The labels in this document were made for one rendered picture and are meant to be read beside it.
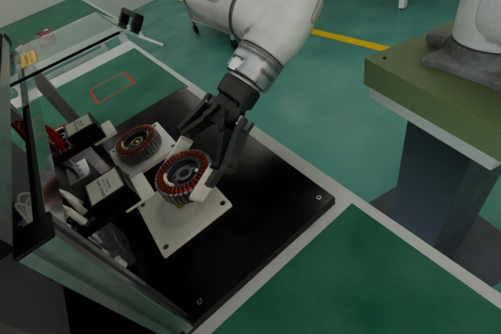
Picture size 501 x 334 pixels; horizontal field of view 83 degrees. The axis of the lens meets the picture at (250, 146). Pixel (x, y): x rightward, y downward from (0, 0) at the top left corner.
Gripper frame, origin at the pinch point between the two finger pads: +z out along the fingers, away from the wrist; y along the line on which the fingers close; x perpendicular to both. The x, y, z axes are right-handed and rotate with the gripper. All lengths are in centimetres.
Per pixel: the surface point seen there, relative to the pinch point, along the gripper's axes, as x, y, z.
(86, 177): -7.3, -20.6, 15.9
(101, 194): -13.3, 1.5, 6.8
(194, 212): 3.7, 3.7, 5.4
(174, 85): 16, -52, -10
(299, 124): 114, -71, -28
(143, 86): 12, -64, -3
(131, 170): 0.5, -18.9, 10.7
